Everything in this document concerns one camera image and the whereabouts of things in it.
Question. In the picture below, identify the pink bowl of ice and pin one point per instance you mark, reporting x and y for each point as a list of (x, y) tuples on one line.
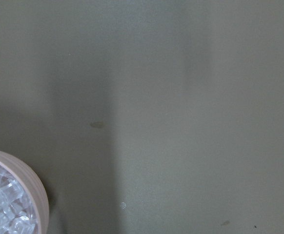
[(24, 206)]

